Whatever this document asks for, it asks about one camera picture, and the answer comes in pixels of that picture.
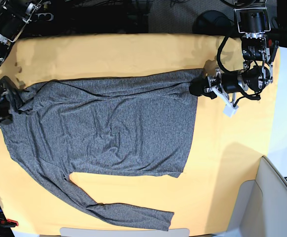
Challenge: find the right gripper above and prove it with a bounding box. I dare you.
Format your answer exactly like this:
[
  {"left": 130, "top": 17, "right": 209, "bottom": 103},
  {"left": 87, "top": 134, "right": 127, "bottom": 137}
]
[{"left": 0, "top": 76, "right": 19, "bottom": 128}]

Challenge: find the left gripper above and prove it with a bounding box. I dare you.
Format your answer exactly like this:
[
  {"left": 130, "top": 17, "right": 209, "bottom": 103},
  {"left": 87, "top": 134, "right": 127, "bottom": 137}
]
[{"left": 189, "top": 68, "right": 247, "bottom": 99}]

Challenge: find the grey long sleeve shirt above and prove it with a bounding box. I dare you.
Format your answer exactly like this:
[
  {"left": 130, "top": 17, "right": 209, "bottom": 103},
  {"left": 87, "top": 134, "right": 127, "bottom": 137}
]
[{"left": 1, "top": 69, "right": 202, "bottom": 231}]

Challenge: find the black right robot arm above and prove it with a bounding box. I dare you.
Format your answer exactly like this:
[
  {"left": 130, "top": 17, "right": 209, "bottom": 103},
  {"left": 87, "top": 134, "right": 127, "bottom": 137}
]
[{"left": 0, "top": 0, "right": 42, "bottom": 127}]

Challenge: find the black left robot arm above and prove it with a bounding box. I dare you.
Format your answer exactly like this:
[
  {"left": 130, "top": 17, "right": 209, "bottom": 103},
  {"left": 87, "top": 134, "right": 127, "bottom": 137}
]
[{"left": 189, "top": 0, "right": 279, "bottom": 101}]

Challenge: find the black chair base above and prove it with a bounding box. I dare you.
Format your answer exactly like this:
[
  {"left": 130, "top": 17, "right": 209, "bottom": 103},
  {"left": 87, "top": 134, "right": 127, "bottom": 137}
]
[{"left": 192, "top": 10, "right": 234, "bottom": 36}]

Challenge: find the red clamp right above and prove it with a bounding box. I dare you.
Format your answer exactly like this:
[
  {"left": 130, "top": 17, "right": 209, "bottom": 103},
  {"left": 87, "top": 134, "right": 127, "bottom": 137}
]
[{"left": 268, "top": 39, "right": 279, "bottom": 63}]

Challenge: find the red clamp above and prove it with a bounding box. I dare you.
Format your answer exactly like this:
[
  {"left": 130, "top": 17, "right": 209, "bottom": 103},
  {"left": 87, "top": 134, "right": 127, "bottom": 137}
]
[
  {"left": 0, "top": 219, "right": 19, "bottom": 228},
  {"left": 268, "top": 39, "right": 279, "bottom": 63}
]

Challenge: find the red clamp left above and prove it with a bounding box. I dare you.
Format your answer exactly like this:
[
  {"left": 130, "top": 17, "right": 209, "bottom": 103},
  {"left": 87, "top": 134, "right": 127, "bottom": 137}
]
[{"left": 0, "top": 219, "right": 19, "bottom": 228}]

